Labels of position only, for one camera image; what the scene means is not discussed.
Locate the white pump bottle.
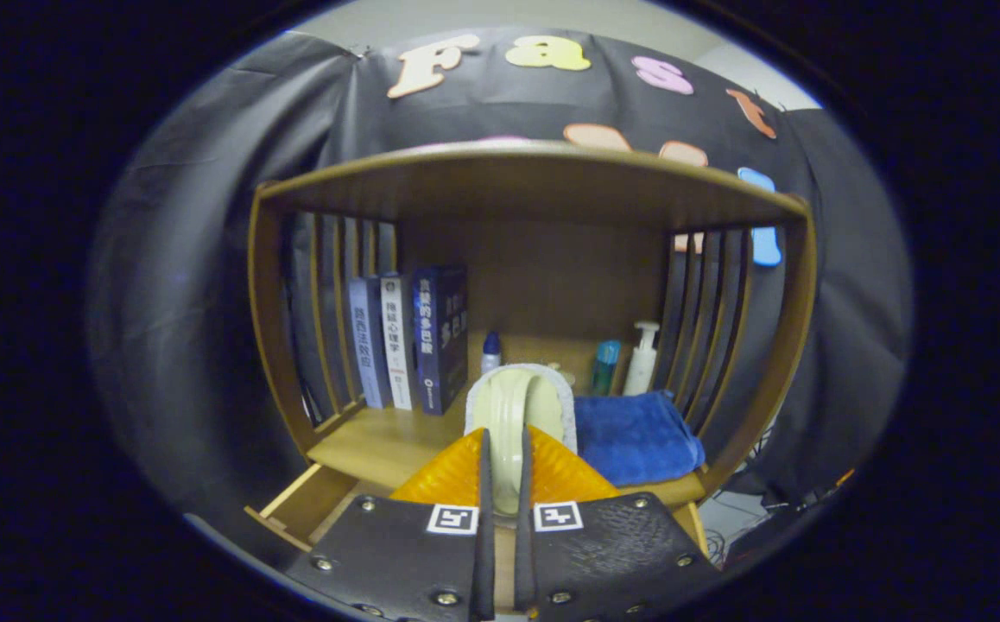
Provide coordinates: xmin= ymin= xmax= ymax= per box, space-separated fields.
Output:
xmin=623 ymin=321 xmax=661 ymax=397

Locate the teal bottle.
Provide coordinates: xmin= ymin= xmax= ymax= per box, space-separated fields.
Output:
xmin=591 ymin=340 xmax=622 ymax=397

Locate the wooden cabinet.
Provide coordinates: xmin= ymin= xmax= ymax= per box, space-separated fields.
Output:
xmin=245 ymin=143 xmax=819 ymax=554

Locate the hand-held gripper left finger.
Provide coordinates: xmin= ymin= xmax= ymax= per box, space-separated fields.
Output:
xmin=280 ymin=426 xmax=497 ymax=622

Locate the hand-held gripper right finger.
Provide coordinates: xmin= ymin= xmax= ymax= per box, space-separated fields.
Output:
xmin=513 ymin=423 xmax=725 ymax=622

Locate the dark blue book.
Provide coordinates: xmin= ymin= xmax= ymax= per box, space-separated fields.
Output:
xmin=412 ymin=264 xmax=470 ymax=416

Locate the wooden countertop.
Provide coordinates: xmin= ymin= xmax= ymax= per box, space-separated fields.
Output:
xmin=306 ymin=333 xmax=708 ymax=511

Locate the white book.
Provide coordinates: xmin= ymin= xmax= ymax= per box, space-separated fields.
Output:
xmin=379 ymin=273 xmax=421 ymax=411

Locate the light blue book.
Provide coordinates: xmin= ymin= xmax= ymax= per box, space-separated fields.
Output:
xmin=347 ymin=276 xmax=394 ymax=409

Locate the blue folded towel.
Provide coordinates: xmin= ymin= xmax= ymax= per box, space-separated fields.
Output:
xmin=573 ymin=390 xmax=706 ymax=488

